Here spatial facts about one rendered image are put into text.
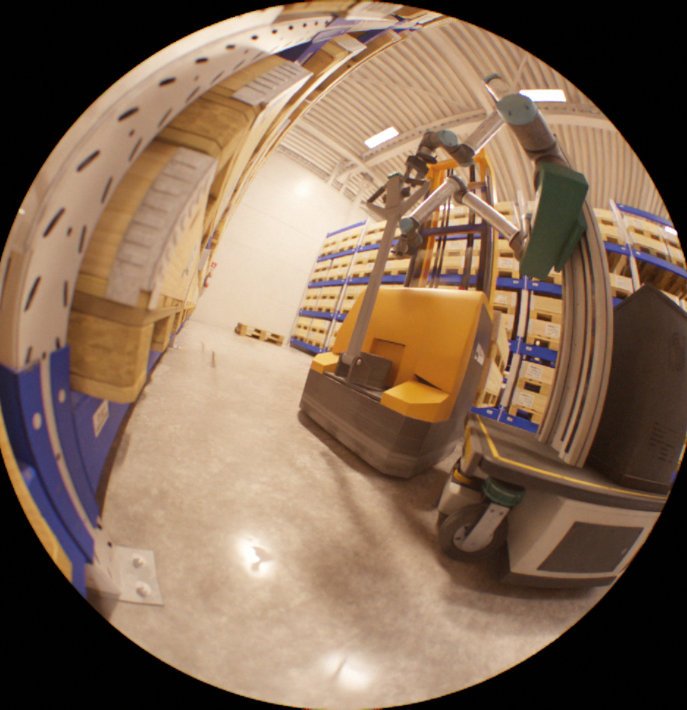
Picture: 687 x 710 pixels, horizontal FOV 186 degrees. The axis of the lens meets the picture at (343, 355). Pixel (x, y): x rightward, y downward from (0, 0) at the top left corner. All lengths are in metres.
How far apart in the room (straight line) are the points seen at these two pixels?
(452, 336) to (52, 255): 1.02
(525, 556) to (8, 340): 0.74
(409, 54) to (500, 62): 2.25
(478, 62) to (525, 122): 6.61
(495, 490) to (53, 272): 0.69
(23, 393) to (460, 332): 1.05
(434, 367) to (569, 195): 0.84
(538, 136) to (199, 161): 0.89
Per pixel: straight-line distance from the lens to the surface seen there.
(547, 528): 0.54
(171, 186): 0.32
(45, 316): 0.23
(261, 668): 0.43
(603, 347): 0.73
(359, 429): 0.88
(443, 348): 0.91
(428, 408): 0.77
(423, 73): 7.69
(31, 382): 0.23
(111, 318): 0.30
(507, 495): 0.52
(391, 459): 0.81
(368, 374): 0.94
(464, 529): 0.60
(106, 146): 0.24
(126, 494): 0.58
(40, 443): 0.25
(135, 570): 0.48
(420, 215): 1.35
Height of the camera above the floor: 0.43
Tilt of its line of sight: 2 degrees down
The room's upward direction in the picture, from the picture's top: 17 degrees clockwise
